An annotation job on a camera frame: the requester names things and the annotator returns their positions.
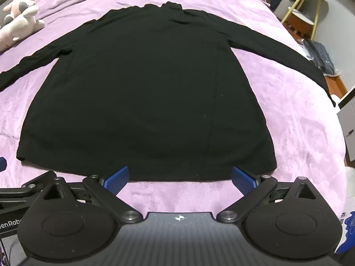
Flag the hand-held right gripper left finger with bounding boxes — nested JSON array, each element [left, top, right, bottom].
[[41, 166, 142, 224]]

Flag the black long-sleeve shirt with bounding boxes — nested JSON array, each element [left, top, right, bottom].
[[0, 1, 337, 182]]

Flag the blue and white package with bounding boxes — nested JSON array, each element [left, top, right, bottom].
[[333, 199, 355, 254]]

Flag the plastic bag of dark clothes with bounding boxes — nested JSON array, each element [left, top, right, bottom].
[[300, 39, 343, 77]]

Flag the white box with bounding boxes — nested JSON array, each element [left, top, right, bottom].
[[336, 87, 355, 170]]

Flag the pale plush toy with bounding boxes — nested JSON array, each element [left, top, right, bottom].
[[0, 5, 45, 52]]

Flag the white side table yellow legs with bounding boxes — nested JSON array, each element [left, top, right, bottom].
[[280, 0, 331, 41]]

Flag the purple blanket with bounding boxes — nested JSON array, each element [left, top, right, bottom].
[[0, 0, 350, 228]]

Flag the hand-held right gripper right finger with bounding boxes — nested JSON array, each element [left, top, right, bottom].
[[217, 167, 319, 223]]

